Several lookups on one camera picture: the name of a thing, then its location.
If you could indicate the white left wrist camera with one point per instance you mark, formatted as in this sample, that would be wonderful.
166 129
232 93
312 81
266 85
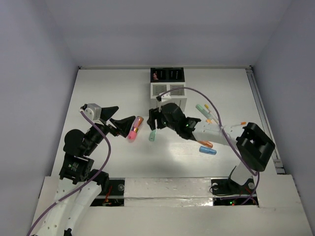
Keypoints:
92 111

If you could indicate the orange-capped white pen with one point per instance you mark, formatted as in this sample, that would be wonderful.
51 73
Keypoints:
239 124

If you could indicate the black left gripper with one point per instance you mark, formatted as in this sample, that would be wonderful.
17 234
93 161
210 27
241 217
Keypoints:
106 124

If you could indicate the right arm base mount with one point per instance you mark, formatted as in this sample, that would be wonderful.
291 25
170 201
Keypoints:
227 193

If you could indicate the long green highlighter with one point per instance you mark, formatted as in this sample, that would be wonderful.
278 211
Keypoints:
202 111

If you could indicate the pink glue stick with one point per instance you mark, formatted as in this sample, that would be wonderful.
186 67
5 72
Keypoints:
136 125

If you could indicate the small green highlighter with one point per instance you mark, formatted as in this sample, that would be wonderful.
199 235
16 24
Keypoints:
152 136

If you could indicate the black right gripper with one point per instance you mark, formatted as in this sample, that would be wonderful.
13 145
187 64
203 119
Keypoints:
154 114

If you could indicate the aluminium rail right edge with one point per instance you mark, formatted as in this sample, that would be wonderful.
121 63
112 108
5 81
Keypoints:
264 121

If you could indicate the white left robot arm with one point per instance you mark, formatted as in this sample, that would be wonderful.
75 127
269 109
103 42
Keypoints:
79 183

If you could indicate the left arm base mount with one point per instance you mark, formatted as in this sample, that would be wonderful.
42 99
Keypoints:
113 196

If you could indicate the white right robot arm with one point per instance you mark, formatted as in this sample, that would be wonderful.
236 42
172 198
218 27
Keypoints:
249 141

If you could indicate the blue highlighter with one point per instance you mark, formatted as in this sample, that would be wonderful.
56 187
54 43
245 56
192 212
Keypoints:
207 150

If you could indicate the white four-slot pen organizer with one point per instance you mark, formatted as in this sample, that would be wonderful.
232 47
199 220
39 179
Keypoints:
168 78

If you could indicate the yellow-capped white pen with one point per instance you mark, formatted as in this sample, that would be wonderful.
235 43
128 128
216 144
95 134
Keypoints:
211 114

